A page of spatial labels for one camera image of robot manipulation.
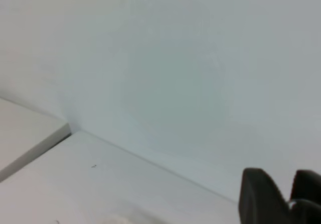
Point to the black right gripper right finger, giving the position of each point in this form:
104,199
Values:
305,197

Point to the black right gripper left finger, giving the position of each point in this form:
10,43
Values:
260,200

